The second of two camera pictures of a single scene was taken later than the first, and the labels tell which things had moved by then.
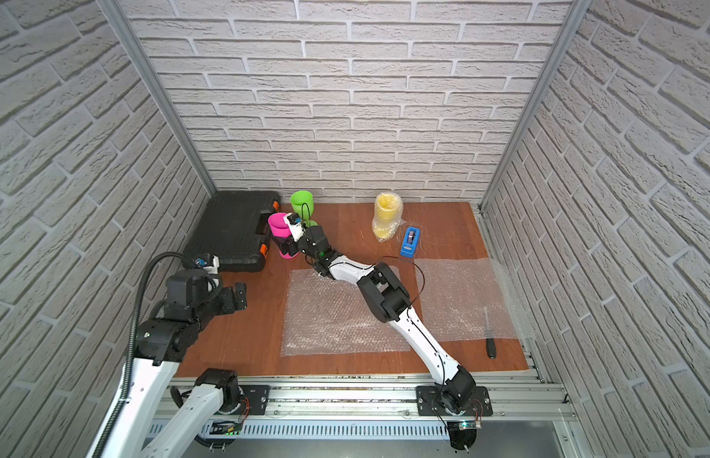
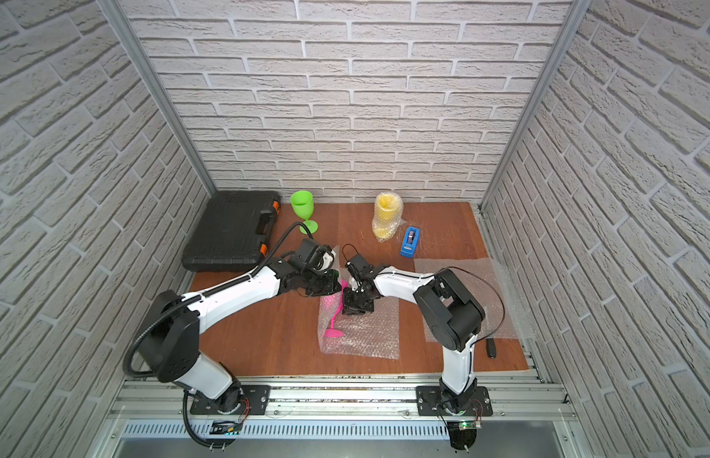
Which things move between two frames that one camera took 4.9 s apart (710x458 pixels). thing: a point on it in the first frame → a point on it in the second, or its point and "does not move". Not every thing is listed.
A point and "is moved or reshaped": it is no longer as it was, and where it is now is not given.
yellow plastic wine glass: (387, 206) does not move
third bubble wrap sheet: (453, 292) does not move
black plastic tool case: (237, 227) does not move
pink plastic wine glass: (280, 228) → (332, 332)
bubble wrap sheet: (323, 316) is moved or reshaped
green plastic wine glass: (302, 203) does not move
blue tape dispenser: (410, 241) does not move
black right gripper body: (303, 245) → (356, 301)
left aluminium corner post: (155, 80) does not move
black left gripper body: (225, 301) → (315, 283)
